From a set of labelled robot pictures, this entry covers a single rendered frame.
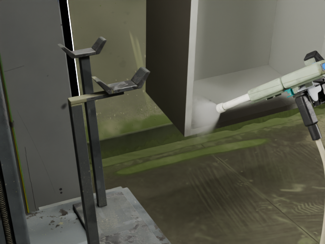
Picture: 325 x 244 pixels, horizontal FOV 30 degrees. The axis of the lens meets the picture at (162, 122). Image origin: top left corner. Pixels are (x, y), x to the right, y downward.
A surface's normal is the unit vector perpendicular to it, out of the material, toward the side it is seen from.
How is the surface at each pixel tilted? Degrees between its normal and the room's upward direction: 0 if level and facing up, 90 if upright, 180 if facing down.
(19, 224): 90
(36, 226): 0
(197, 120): 84
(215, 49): 102
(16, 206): 90
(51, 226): 0
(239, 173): 0
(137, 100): 57
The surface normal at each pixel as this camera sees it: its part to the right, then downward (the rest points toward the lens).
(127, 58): 0.29, -0.21
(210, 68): 0.43, 0.51
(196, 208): -0.07, -0.92
